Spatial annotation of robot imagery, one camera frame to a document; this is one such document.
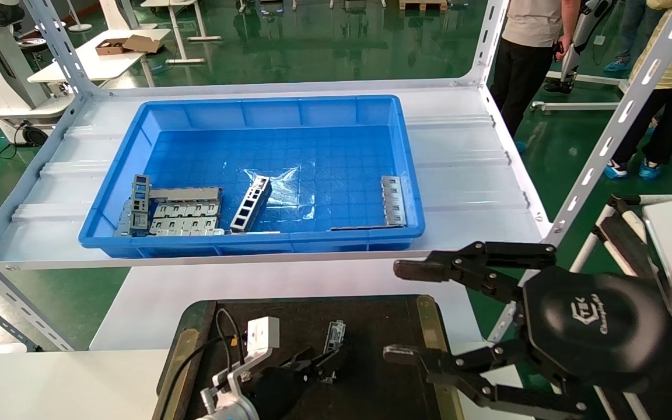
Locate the grey metal channel part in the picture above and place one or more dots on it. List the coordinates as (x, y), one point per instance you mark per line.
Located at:
(336, 335)

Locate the silver stamped metal plate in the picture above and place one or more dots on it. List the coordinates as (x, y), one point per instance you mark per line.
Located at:
(187, 226)
(187, 209)

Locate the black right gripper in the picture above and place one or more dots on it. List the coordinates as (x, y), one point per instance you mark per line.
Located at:
(592, 326)

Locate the grey metal ladder frame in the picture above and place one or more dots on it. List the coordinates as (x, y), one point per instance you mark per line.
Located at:
(251, 204)
(140, 204)

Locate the white metal shelving rack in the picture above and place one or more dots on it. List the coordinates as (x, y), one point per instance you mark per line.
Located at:
(458, 163)

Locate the silver camera bracket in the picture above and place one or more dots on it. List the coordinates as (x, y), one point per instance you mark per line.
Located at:
(237, 376)

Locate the long grey metal housing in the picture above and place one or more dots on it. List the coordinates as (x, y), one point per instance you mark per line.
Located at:
(184, 193)

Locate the small silver metal plate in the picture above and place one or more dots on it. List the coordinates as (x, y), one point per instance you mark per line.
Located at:
(125, 224)

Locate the white table with legs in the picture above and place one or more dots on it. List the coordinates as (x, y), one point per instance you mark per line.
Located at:
(179, 29)

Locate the silver slotted metal plate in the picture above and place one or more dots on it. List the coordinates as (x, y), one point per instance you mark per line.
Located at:
(394, 201)

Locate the blue plastic bin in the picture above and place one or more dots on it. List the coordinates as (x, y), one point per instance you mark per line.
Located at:
(312, 116)

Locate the open cardboard box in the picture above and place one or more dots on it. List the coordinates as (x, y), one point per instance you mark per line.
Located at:
(120, 45)

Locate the person in white shirt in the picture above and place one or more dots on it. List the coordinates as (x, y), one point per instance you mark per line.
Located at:
(531, 23)

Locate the white frame with black pads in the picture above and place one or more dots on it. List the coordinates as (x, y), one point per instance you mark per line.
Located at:
(619, 239)

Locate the black work mat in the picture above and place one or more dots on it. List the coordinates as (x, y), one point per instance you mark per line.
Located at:
(371, 326)

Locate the wooden pallet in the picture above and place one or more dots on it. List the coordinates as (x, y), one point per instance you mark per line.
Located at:
(423, 4)

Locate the clear plastic bag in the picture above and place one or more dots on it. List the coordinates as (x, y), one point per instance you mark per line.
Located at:
(289, 192)

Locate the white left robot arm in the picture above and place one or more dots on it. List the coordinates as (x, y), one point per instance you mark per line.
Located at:
(234, 413)

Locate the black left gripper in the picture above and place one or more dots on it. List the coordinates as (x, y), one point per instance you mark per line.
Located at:
(277, 394)

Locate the white table with box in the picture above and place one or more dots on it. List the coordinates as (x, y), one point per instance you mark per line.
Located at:
(97, 67)

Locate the white black humanoid robot leg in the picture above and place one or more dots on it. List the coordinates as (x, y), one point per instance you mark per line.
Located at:
(575, 58)

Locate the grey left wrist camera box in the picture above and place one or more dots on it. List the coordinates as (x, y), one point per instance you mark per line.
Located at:
(263, 335)

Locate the person in blue jeans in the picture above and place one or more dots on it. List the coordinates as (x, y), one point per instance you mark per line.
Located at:
(633, 23)

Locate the white floor stand base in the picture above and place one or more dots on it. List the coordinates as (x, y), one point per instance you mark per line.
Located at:
(581, 107)

